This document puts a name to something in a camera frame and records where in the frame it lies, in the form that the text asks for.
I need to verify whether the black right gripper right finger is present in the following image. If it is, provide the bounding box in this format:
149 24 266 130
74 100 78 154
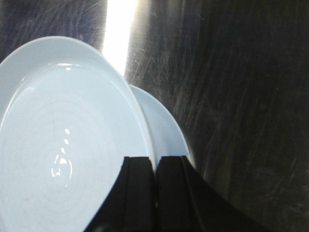
156 156 266 232

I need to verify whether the pale blue plate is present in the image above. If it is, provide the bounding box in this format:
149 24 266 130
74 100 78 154
0 36 154 232
130 85 189 169

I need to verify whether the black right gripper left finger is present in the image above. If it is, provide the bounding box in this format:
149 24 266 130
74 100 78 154
86 157 155 232

